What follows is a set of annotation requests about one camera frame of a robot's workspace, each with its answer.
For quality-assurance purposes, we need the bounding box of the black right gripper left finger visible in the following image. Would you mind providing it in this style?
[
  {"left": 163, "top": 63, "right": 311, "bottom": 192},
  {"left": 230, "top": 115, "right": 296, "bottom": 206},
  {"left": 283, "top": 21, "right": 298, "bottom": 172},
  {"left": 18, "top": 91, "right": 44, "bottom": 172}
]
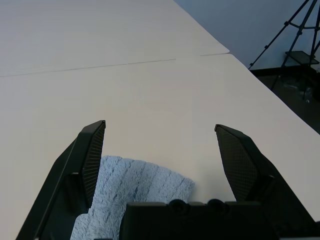
[{"left": 15, "top": 120, "right": 107, "bottom": 240}]

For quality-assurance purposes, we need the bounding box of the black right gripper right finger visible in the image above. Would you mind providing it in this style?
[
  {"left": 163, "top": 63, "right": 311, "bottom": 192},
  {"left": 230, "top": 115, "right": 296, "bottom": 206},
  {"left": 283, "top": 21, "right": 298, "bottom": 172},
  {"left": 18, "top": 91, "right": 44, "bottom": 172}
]
[{"left": 214, "top": 123, "right": 318, "bottom": 223}]

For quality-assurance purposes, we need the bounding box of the light blue fluffy rag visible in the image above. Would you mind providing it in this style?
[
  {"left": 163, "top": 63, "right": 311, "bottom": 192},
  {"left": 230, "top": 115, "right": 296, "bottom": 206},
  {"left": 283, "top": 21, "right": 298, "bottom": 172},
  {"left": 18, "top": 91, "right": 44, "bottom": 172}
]
[{"left": 70, "top": 155, "right": 196, "bottom": 240}]

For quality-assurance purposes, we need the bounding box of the black camera tripod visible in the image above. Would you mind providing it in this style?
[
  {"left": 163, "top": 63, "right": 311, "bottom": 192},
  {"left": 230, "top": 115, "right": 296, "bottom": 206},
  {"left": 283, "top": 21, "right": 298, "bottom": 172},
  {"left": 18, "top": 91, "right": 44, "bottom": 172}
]
[{"left": 248, "top": 0, "right": 320, "bottom": 91}]

